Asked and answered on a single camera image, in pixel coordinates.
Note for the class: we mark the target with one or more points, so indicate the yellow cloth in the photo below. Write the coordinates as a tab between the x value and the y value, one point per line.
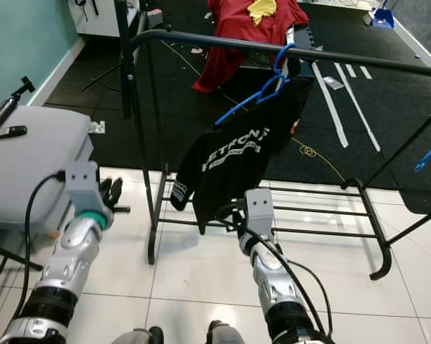
262	8

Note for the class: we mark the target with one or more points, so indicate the robot right leg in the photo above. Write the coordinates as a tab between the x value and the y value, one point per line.
228	334

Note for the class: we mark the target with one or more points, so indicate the short white tape strip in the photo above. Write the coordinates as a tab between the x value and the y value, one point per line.
355	72
367	72

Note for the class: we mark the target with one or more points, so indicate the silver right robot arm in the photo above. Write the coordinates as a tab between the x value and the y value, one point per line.
276	279

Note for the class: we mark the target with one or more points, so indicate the grey cushioned ottoman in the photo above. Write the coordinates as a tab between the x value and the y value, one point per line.
29	172

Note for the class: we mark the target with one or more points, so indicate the small white floor plate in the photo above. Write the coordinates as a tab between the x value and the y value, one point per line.
97	127

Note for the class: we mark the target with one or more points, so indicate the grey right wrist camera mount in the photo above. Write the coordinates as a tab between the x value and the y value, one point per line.
259	208

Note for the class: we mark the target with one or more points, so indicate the black folding chair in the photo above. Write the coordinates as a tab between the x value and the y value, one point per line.
7	252

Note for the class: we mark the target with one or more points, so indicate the black selfie stick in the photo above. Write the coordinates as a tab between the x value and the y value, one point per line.
8	107

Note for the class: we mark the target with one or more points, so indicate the white cabinet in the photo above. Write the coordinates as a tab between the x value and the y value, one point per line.
100	16

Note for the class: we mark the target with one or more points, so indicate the small black remote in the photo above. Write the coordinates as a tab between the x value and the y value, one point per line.
11	132

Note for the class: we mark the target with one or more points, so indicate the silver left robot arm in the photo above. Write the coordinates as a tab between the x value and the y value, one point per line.
72	251

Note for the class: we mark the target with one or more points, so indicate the small clear plastic bag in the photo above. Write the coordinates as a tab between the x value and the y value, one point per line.
333	83

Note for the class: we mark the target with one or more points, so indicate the robot leg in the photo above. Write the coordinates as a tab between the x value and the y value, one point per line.
228	334
136	335

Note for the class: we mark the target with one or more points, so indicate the long white tape strip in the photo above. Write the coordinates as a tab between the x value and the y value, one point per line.
331	107
358	107

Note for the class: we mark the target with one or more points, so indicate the robot left leg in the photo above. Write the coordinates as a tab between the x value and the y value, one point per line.
136	335

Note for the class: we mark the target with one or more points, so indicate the blue dustpan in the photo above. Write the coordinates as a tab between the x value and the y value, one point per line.
383	18

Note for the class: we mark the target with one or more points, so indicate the black metal clothes rack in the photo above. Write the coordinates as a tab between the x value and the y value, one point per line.
215	43

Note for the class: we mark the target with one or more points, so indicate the blue plastic hanger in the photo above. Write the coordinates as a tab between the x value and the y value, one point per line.
277	66
430	154

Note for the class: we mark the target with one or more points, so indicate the black printed t-shirt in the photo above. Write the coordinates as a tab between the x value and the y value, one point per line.
226	161

